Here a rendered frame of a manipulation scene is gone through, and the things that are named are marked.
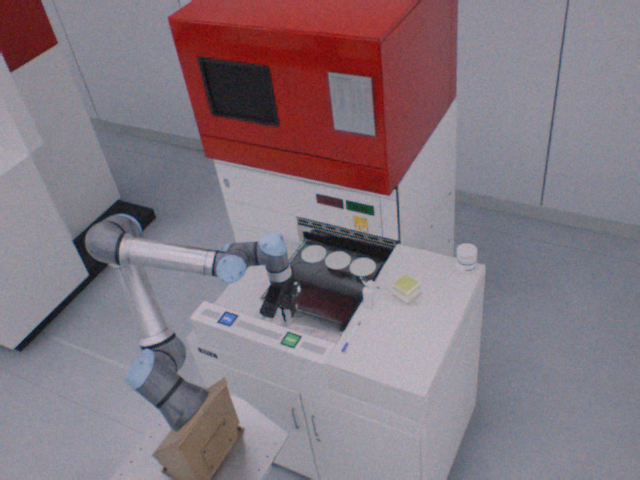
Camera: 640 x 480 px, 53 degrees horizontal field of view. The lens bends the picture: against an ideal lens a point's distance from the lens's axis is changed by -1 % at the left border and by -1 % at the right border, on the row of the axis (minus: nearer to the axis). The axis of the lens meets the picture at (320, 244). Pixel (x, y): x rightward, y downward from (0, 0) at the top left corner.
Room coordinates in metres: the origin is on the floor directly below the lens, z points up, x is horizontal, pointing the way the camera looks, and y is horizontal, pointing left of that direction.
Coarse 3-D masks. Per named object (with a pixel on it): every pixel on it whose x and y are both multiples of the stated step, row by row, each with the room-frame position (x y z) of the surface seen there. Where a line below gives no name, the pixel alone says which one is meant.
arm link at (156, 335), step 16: (128, 224) 1.57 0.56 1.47; (128, 272) 1.48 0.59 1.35; (144, 272) 1.50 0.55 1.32; (128, 288) 1.46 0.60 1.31; (144, 288) 1.46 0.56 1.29; (144, 304) 1.43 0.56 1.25; (144, 320) 1.40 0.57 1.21; (160, 320) 1.42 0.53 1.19; (144, 336) 1.38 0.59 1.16; (160, 336) 1.38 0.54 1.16; (176, 336) 1.41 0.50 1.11; (176, 352) 1.35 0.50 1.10
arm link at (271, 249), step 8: (272, 232) 1.49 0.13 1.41; (264, 240) 1.46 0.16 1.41; (272, 240) 1.45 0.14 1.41; (280, 240) 1.45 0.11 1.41; (264, 248) 1.44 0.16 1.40; (272, 248) 1.43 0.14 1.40; (280, 248) 1.44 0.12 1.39; (264, 256) 1.43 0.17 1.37; (272, 256) 1.43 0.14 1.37; (280, 256) 1.43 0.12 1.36; (264, 264) 1.44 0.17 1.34; (272, 264) 1.43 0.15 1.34; (280, 264) 1.43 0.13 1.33; (288, 264) 1.45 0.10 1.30; (272, 272) 1.43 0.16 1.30
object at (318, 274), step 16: (352, 256) 1.88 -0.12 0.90; (368, 256) 1.87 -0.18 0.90; (304, 272) 1.83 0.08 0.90; (320, 272) 1.82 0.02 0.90; (336, 272) 1.81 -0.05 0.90; (304, 288) 1.75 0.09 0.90; (320, 288) 1.73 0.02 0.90; (336, 288) 1.72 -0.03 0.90; (352, 288) 1.71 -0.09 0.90; (304, 304) 1.66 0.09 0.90; (320, 304) 1.65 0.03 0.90; (336, 304) 1.64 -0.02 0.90; (352, 304) 1.63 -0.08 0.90
